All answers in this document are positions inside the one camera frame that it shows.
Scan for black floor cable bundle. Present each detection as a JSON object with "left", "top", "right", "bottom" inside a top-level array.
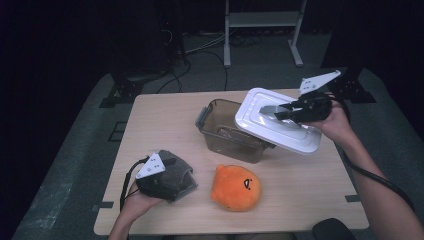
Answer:
[{"left": 229, "top": 33, "right": 264, "bottom": 48}]

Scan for black rounded object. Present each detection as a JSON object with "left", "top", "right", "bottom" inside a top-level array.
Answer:
[{"left": 311, "top": 217, "right": 352, "bottom": 240}]

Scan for person's left hand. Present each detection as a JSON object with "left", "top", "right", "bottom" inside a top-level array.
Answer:
[{"left": 121, "top": 181, "right": 163, "bottom": 218}]

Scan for brown transparent storage box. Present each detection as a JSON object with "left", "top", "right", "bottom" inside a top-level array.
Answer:
[{"left": 195, "top": 98, "right": 276, "bottom": 164}]

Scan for black stand base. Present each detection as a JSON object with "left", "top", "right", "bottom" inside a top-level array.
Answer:
[
  {"left": 323, "top": 64, "right": 378, "bottom": 104},
  {"left": 99, "top": 71, "right": 144, "bottom": 109}
]

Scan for white metal stand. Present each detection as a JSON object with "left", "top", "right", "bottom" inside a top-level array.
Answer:
[{"left": 223, "top": 0, "right": 308, "bottom": 69}]

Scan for right hand-held gripper cable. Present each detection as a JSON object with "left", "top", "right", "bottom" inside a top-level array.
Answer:
[{"left": 328, "top": 95, "right": 417, "bottom": 213}]

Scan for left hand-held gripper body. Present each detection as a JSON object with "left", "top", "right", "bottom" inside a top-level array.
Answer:
[{"left": 134, "top": 152, "right": 174, "bottom": 201}]

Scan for black floor tape marking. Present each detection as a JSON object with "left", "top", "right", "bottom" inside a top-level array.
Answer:
[{"left": 108, "top": 121, "right": 128, "bottom": 143}]

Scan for grey fluffy cloth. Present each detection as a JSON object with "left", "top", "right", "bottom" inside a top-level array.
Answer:
[{"left": 156, "top": 149, "right": 198, "bottom": 203}]

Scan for hand-held gripper cable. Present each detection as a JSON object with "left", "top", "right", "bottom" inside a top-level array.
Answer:
[
  {"left": 119, "top": 156, "right": 150, "bottom": 212},
  {"left": 328, "top": 95, "right": 417, "bottom": 213}
]

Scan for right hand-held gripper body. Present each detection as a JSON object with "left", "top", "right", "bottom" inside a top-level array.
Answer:
[{"left": 293, "top": 69, "right": 342, "bottom": 124}]

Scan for person's right hand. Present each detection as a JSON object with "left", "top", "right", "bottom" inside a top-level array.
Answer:
[{"left": 306, "top": 98, "right": 358, "bottom": 148}]

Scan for left hand-held gripper cable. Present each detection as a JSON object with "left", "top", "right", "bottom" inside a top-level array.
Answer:
[{"left": 119, "top": 156, "right": 150, "bottom": 212}]

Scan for orange plush toy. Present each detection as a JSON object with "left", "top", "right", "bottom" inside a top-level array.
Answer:
[{"left": 210, "top": 164, "right": 262, "bottom": 213}]

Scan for white floor cables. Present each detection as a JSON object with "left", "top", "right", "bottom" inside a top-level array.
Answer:
[{"left": 184, "top": 31, "right": 228, "bottom": 55}]

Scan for white lid with grey handle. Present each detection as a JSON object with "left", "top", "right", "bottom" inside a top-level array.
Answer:
[{"left": 234, "top": 87, "right": 323, "bottom": 156}]

